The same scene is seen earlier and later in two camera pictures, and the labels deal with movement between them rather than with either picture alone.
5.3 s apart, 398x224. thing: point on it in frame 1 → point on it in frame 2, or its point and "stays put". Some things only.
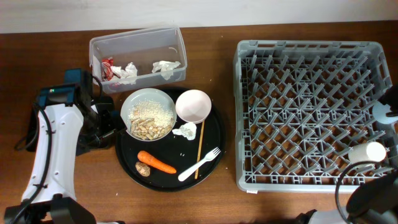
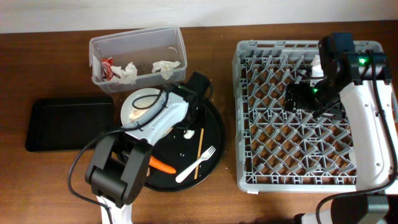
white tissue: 166,67 stays put
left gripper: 115,124 → 202,114
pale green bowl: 148,114 stays put
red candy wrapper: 107,73 stays put
